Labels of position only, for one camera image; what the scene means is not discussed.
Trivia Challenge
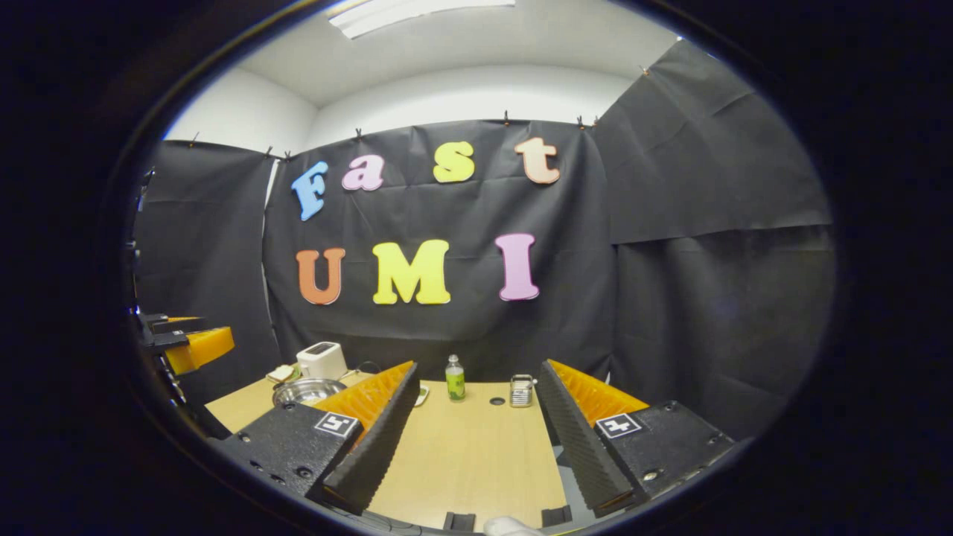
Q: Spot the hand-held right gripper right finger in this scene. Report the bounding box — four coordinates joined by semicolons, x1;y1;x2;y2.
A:
535;359;737;520

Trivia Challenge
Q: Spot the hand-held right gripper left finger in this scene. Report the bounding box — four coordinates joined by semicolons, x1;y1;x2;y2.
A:
212;361;422;517

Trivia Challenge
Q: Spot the stainless steel pot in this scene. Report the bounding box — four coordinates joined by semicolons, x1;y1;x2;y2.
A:
272;378;348;409

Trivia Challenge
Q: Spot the green tea bottle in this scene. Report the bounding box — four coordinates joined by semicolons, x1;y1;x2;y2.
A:
444;354;467;403

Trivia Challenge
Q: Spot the white toaster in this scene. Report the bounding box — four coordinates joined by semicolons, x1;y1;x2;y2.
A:
296;342;348;381

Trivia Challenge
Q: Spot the black backdrop cloth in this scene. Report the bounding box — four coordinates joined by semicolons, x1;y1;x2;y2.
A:
133;37;836;441

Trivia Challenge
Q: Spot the row of cloth clips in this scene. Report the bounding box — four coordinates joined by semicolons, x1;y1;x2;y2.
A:
190;66;650;161

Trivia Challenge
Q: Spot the ceiling light panel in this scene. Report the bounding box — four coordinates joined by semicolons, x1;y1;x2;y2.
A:
328;0;516;40

